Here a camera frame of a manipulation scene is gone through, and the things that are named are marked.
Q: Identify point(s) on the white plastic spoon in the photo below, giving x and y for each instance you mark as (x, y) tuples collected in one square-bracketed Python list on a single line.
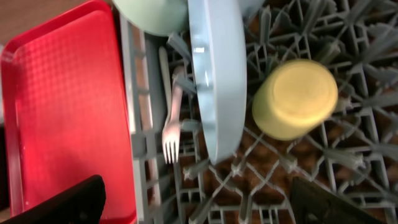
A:
[(164, 67)]

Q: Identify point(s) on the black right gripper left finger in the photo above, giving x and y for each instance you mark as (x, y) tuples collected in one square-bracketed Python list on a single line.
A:
[(82, 203)]

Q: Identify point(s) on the white plastic fork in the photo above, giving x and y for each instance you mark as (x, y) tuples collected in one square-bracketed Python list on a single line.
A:
[(171, 130)]

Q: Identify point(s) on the grey dishwasher rack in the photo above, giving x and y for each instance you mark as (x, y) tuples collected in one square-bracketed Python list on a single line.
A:
[(352, 154)]

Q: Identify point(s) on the light blue plate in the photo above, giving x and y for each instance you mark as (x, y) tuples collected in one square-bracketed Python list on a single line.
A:
[(220, 70)]

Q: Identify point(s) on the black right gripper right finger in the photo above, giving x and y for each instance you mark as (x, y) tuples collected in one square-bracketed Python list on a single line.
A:
[(312, 204)]

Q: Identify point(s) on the red serving tray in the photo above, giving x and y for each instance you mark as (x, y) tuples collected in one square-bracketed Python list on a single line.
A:
[(65, 112)]

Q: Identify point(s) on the yellow cup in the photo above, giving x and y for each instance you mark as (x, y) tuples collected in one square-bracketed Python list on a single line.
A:
[(294, 99)]

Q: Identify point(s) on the mint green bowl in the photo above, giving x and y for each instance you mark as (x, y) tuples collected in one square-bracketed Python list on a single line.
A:
[(156, 17)]

